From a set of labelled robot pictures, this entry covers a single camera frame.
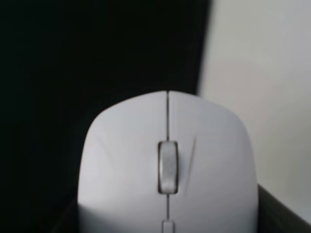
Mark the black rectangular mouse pad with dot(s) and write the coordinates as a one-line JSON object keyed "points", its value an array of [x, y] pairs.
{"points": [[64, 61]]}

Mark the white wireless computer mouse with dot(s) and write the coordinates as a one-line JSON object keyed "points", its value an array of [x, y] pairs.
{"points": [[167, 162]]}

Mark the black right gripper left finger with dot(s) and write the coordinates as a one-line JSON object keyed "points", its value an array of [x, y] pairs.
{"points": [[68, 221]]}

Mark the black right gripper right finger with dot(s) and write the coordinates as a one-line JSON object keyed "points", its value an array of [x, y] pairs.
{"points": [[274, 217]]}

